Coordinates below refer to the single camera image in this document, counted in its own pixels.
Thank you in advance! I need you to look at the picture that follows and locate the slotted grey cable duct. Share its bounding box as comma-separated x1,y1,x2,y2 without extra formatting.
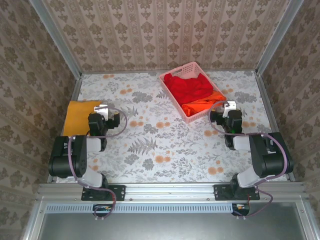
44,203,248,214

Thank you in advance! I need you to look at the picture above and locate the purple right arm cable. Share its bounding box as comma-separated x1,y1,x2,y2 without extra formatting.
208,100,288,221

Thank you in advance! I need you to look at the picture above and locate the grey sheet metal panel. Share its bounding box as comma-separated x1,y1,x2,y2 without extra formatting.
22,201,320,240

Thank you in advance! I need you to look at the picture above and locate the black connector box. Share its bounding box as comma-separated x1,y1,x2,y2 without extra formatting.
231,202,251,217
92,203,113,217

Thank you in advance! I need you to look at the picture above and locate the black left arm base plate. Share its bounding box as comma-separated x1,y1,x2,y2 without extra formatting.
81,184,126,202

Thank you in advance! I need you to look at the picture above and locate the aluminium frame post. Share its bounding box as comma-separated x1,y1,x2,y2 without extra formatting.
256,0,305,76
28,0,82,78

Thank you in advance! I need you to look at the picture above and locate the folded yellow t-shirt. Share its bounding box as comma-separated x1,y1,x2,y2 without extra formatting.
61,100,103,137

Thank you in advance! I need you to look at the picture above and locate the floral table cover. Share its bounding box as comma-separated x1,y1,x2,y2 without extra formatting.
56,70,288,184

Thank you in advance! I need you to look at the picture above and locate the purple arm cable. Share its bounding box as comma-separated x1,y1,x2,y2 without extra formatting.
208,100,288,221
67,106,128,221

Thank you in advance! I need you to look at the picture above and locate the aluminium mounting rail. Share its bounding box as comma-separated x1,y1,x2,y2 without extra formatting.
37,182,307,202

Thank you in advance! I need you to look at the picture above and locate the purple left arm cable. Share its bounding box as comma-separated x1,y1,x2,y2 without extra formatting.
67,106,128,221

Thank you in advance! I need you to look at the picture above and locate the pink plastic basket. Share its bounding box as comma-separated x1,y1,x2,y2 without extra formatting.
159,61,228,124

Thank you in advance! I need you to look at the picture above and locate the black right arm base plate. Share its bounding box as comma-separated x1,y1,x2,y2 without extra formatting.
213,184,260,202

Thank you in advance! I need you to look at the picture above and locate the orange t-shirt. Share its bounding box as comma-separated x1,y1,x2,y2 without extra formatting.
181,91,228,118

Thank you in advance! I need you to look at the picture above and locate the red t-shirt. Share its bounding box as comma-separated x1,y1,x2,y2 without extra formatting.
163,72,215,106

